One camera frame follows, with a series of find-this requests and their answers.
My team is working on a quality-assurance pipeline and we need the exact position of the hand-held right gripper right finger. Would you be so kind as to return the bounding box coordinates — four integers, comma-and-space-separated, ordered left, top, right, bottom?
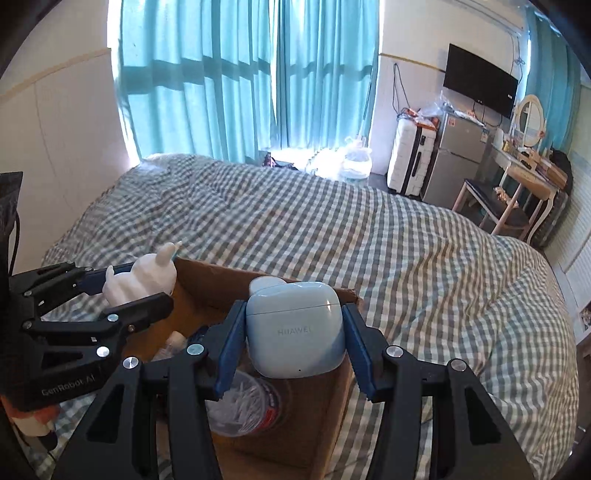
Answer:
341, 305, 532, 480

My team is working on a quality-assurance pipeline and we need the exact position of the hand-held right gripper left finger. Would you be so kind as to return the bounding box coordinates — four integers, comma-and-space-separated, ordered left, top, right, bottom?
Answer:
51, 300, 247, 480

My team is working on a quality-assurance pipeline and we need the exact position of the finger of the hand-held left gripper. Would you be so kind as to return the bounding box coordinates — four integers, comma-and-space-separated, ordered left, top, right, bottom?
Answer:
9, 262, 137, 319
21, 292, 175, 365

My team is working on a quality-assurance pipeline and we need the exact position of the white rabbit figurine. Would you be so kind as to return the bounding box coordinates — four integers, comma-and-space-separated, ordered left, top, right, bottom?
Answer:
102, 241, 182, 306

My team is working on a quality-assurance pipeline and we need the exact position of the white cream tube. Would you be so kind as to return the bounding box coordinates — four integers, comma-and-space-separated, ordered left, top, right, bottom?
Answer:
152, 330, 189, 363

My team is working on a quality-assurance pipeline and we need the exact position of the clear cotton swab container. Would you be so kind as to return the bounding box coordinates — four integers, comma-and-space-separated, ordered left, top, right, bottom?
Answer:
205, 369, 283, 437

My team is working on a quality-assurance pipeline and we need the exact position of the light blue earbuds case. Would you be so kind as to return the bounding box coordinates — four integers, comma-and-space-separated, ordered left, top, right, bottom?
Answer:
246, 282, 348, 379

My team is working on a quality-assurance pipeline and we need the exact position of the white round jar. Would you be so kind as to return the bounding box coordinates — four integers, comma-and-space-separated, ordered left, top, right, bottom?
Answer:
249, 276, 287, 296

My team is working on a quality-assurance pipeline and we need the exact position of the brown cardboard box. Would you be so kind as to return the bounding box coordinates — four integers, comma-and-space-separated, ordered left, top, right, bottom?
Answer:
124, 257, 364, 480

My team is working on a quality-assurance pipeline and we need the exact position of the orange and white object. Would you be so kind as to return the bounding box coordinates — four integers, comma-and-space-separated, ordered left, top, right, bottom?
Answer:
11, 406, 58, 437

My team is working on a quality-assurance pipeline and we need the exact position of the checked blanket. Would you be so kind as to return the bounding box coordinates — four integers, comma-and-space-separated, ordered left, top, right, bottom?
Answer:
44, 153, 578, 480

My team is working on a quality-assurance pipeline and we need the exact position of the clear plastic bag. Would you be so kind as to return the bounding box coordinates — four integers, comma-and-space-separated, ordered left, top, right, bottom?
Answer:
339, 135, 374, 182

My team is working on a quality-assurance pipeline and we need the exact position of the white suitcase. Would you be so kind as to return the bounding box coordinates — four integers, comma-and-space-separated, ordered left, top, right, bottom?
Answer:
387, 119, 437, 197

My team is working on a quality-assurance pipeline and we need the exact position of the wooden chair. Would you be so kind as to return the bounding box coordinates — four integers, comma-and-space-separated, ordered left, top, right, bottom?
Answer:
451, 178, 529, 241

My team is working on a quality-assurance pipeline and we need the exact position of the wide teal curtain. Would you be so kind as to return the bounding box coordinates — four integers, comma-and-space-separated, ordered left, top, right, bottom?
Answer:
117, 0, 280, 162

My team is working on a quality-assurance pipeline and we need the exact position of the silver fridge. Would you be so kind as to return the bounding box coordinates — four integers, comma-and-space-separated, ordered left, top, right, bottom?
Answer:
422, 113, 491, 208

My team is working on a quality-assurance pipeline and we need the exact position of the white wardrobe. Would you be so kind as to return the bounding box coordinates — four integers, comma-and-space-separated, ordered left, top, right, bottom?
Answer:
545, 152, 591, 333

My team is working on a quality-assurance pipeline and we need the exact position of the white dressing table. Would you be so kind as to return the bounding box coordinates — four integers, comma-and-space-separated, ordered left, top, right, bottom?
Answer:
480, 145, 571, 245

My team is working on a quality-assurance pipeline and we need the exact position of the crumpled plastic bag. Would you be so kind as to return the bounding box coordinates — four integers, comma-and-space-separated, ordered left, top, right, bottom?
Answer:
422, 99, 451, 121

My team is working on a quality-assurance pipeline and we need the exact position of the wooden box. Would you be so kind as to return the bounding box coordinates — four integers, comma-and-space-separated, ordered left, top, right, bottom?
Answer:
531, 159, 568, 190

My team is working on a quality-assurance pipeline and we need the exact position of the black bag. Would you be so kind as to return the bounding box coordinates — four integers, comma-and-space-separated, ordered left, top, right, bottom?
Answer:
549, 148, 573, 185

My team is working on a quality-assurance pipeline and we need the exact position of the white oval mirror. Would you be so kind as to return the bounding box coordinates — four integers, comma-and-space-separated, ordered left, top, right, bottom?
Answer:
510, 95, 548, 148

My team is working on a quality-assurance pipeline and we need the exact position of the narrow teal curtain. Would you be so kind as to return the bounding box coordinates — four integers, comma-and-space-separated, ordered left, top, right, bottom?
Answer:
526, 9, 585, 155

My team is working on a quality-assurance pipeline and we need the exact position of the black wall cable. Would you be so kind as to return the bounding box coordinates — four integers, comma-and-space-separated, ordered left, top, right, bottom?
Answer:
392, 62, 408, 116

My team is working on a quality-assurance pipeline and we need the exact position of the black wall television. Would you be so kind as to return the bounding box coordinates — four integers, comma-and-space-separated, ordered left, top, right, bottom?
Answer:
442, 44, 519, 120

